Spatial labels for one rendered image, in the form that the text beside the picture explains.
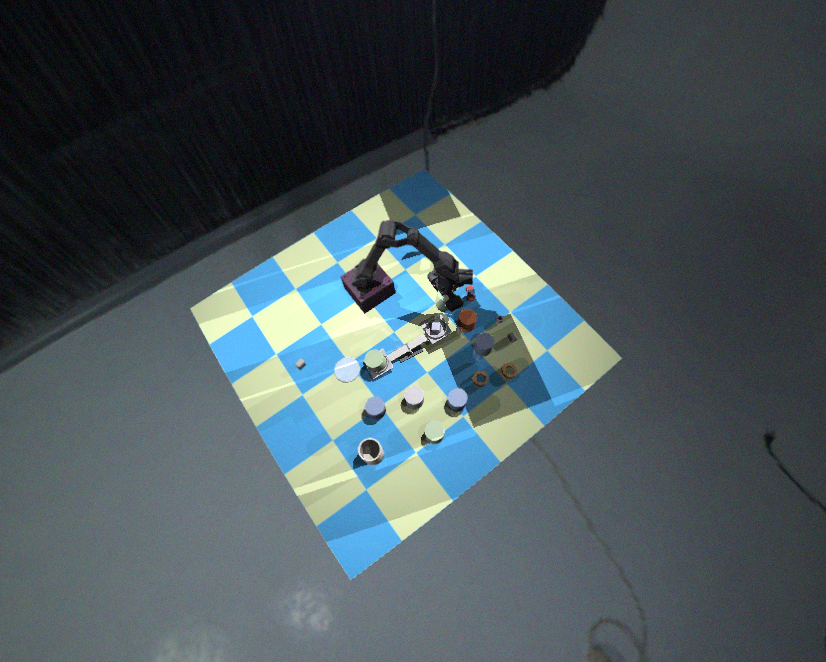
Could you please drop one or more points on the white cylinder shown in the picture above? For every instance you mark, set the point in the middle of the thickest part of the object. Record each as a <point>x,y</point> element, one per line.
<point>414,397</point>
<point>370,451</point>

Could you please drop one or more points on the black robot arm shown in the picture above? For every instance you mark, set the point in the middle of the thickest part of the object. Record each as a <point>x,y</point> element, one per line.
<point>446,266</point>

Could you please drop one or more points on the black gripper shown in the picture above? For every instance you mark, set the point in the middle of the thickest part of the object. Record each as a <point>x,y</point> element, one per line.
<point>455,301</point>

